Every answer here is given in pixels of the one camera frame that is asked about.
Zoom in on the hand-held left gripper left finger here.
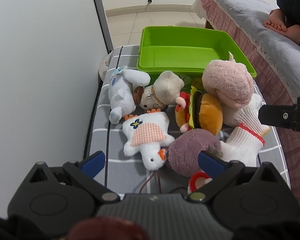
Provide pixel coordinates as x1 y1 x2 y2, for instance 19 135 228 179
28 151 121 203

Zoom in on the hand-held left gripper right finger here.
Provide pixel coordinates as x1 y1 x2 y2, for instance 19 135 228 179
187 151 282 203

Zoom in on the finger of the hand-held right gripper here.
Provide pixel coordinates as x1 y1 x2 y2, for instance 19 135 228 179
258 96 300 133

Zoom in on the purple fluffy plush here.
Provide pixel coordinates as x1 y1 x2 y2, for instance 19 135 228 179
165 129 224 178

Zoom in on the pale knitted plush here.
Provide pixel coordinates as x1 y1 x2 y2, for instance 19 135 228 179
219 92 270 167

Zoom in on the hamburger plush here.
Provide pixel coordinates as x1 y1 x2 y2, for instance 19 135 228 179
174 85 224 136

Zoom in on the pink fluffy plush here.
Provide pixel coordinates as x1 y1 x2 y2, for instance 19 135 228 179
202 52 254 109

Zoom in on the white duck plush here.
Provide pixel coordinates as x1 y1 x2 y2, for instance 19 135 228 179
122 111 175 172

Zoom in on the white blue-eared bunny plush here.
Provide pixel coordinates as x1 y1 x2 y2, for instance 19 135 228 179
107 65 151 125

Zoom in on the beige bear plush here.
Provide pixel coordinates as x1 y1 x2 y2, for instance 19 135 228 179
132 70 185 113

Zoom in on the green plastic bin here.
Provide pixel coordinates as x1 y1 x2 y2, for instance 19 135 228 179
136 26 257 94

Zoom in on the bed with grey blanket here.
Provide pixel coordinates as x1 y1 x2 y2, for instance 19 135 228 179
192 0 300 228

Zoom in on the grey fleece blanket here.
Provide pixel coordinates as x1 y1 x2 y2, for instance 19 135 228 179
202 0 300 105

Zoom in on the white cabinet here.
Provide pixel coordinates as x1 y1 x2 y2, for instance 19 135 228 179
0 0 114 215

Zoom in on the red and white plush ring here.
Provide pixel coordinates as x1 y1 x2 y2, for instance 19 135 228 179
187 171 213 195

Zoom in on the brown cord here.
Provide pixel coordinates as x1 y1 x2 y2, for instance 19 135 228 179
139 169 163 194

